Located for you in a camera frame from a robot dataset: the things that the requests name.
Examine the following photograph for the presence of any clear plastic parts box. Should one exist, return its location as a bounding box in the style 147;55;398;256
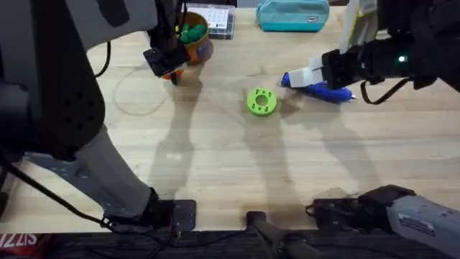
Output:
185;2;236;40

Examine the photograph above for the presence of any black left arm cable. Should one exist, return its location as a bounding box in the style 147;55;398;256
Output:
93;40;112;78

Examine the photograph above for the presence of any red label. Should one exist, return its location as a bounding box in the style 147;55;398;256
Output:
0;232;40;258

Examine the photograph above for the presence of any black left wrist plate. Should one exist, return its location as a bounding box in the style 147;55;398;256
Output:
142;45;190;78

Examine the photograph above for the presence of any teal zip bag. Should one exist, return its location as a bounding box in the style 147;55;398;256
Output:
254;0;331;33

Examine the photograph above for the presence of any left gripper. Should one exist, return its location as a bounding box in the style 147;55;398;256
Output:
146;0;188;86

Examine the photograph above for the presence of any green disc with holes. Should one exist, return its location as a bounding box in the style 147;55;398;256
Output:
246;87;278;117

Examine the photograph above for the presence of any black cable at rail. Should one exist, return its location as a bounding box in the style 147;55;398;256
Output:
0;154;119;233

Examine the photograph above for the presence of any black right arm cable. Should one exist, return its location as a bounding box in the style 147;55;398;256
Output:
359;76;413;106

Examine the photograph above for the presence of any orange tub with green toys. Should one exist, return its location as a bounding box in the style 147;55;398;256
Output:
177;10;215;68

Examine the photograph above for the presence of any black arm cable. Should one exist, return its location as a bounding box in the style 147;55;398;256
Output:
359;76;413;106
93;40;112;78

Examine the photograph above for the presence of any grey mounting plate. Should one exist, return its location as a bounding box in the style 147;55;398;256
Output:
24;150;197;232

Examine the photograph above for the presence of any black right wrist plate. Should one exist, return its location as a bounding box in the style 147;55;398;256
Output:
321;47;362;91

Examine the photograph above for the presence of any black wrist plate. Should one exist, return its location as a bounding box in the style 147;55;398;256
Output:
321;47;362;91
142;45;190;78

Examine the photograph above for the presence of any black rail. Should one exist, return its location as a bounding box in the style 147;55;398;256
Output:
0;229;460;259

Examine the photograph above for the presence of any white paper box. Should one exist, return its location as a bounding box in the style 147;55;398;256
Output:
339;0;380;55

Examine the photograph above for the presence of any black clamp handle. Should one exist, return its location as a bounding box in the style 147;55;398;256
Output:
245;210;324;259

